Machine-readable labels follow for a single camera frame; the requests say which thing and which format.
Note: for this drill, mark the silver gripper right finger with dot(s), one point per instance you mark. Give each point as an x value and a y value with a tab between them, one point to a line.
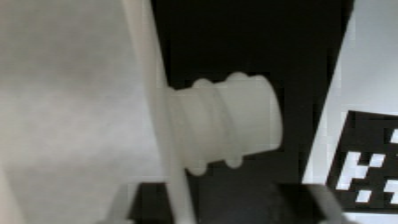
311	203

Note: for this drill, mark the white cabinet body box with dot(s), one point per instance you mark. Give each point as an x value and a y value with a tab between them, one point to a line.
86	136

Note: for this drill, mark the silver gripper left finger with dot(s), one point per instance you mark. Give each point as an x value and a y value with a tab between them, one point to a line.
141	205

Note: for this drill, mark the white door panel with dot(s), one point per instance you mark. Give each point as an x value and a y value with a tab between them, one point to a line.
352	166

